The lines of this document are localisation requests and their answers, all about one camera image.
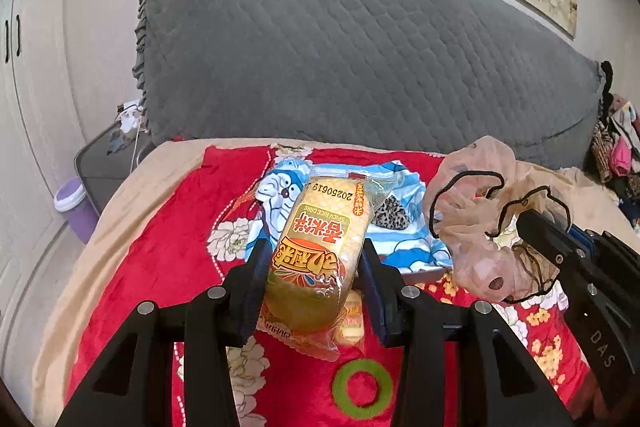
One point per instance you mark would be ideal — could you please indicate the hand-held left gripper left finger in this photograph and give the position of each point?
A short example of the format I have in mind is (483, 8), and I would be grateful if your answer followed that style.
(252, 292)

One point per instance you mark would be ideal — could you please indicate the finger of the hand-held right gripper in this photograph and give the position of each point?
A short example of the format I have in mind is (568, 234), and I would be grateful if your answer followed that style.
(582, 235)
(555, 242)

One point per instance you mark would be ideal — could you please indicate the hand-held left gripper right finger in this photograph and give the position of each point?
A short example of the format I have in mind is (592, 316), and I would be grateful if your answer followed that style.
(375, 302)

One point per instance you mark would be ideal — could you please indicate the yellow snack packet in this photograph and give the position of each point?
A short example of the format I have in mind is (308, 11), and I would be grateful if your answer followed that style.
(350, 324)
(310, 267)

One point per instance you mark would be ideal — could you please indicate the leopard print scrunchie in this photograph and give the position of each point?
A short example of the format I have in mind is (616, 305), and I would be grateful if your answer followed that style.
(392, 213)

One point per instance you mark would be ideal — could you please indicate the beige sheer scrunchie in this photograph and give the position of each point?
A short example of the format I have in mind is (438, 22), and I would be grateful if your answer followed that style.
(465, 257)

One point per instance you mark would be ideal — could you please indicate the blue striped cartoon cloth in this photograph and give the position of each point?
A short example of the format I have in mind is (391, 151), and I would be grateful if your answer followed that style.
(405, 247)

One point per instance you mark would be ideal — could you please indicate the pile of clothes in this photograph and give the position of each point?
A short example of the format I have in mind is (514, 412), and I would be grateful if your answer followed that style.
(617, 147)

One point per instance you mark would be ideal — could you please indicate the red floral blanket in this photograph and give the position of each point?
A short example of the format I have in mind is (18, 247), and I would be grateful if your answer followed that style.
(165, 232)

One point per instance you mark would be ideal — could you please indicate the grey bedside table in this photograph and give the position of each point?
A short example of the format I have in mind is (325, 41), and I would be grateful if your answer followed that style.
(105, 172)

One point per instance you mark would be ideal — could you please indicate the purple trash bin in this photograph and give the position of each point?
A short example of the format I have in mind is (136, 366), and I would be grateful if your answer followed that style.
(75, 212)

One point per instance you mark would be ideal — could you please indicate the white power strip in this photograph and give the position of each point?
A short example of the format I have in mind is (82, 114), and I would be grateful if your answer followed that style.
(131, 117)

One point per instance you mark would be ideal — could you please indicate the grey quilted headboard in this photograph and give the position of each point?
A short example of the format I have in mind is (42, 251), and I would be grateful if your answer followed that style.
(350, 57)

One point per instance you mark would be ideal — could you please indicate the white wardrobe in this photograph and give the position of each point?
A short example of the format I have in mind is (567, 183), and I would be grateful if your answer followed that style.
(40, 107)

